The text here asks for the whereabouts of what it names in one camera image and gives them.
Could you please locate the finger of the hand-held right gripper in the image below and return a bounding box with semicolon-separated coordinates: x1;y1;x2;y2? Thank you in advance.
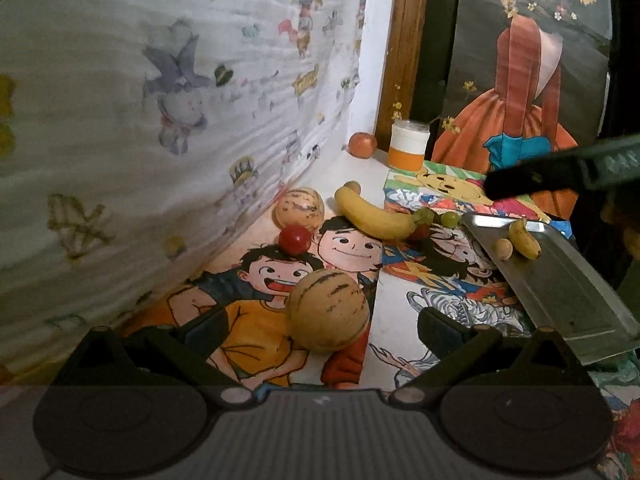
486;149;590;202

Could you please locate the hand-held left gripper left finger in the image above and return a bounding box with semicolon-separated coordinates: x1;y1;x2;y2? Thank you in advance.
60;305;253;411

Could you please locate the large yellow banana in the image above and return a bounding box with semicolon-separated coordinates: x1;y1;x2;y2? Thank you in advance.
334;185;426;240

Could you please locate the metal tray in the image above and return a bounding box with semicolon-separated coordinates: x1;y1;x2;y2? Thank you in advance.
460;212;640;366

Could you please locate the wall poster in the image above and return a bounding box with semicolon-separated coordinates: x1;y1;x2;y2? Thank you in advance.
432;0;616;221

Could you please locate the white cartoon printed blanket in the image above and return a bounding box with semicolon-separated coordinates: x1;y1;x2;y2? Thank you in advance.
0;0;372;386

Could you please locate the dried yellow flower twig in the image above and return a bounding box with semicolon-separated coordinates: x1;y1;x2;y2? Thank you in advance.
391;84;461;133

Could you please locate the wooden door frame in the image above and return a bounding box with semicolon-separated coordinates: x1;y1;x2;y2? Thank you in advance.
377;0;432;152

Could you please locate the cartoon boys printed mat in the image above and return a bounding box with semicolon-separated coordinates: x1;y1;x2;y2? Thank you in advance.
120;215;386;391

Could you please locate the large striped yellow melon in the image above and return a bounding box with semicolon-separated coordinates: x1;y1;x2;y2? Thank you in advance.
286;268;371;353

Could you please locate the white and orange cup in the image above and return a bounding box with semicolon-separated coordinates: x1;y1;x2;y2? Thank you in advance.
389;120;431;171

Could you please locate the small yellow banana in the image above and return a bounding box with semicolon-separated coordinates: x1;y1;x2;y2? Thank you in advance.
508;217;542;260

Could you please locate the red floral printed cloth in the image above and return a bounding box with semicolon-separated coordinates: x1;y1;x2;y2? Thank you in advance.
590;355;640;480

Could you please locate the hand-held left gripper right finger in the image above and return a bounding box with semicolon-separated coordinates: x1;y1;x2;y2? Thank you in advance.
390;307;596;408

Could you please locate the small striped yellow melon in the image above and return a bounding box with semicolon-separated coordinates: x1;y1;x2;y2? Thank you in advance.
272;187;326;233

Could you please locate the red tomato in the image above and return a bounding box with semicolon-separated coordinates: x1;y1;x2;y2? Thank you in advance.
278;225;311;256

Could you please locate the red apple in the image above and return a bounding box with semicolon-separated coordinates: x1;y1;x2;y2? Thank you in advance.
348;131;378;159

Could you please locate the anime figures printed mat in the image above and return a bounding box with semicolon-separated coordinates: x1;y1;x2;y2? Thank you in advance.
370;230;551;391

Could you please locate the yellow bear printed mat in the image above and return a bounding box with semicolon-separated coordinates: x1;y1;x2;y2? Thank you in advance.
382;160;571;236

